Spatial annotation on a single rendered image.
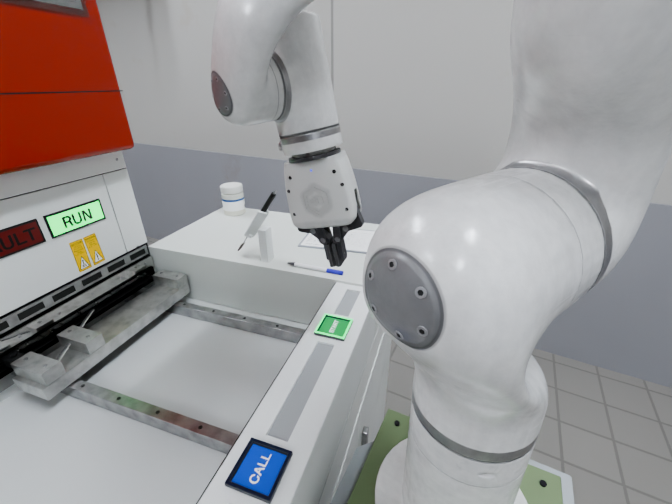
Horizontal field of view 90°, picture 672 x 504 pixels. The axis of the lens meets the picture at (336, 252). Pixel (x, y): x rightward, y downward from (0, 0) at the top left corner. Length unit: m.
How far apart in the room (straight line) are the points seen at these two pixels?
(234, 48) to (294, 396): 0.43
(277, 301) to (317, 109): 0.52
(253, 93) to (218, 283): 0.61
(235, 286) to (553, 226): 0.76
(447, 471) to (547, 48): 0.34
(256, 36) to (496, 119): 1.55
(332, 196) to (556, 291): 0.32
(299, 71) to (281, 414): 0.44
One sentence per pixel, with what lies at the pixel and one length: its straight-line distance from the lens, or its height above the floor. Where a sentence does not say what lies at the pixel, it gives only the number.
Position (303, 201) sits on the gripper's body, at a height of 1.20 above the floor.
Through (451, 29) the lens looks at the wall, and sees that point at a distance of 1.87.
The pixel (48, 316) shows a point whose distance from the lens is 0.89.
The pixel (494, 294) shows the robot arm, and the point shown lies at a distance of 0.19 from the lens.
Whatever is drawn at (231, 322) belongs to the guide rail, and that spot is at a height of 0.84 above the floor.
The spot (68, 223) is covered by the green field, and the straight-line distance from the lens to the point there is 0.89.
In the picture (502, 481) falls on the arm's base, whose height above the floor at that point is 1.03.
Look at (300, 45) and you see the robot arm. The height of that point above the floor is 1.39.
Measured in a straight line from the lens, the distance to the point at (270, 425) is 0.49.
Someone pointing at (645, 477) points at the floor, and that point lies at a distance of 1.95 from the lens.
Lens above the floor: 1.35
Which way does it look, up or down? 27 degrees down
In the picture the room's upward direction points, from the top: straight up
